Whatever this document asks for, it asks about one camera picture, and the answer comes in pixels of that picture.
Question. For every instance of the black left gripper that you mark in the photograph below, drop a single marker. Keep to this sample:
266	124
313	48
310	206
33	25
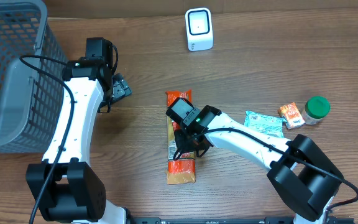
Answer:
120	90

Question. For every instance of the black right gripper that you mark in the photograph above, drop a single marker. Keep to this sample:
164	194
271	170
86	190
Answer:
201	147

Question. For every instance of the long orange spaghetti packet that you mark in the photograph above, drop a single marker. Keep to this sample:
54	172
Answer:
183	170

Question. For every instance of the teal snack packet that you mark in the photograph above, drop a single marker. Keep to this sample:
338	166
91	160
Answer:
269	125

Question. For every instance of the small orange white box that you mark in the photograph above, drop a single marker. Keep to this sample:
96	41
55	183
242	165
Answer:
292	116

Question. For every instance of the green capped bottle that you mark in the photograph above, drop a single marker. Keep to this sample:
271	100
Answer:
315	109

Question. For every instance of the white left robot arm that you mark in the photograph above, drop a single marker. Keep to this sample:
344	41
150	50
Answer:
64	186

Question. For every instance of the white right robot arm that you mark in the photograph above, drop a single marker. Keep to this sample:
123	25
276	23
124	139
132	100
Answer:
303	176

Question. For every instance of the white barcode scanner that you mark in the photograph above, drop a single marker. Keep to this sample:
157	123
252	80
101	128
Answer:
199	29

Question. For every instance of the grey plastic mesh basket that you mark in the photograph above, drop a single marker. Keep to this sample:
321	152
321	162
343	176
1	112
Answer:
30	102

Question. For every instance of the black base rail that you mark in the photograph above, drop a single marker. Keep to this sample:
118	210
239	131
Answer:
266	220

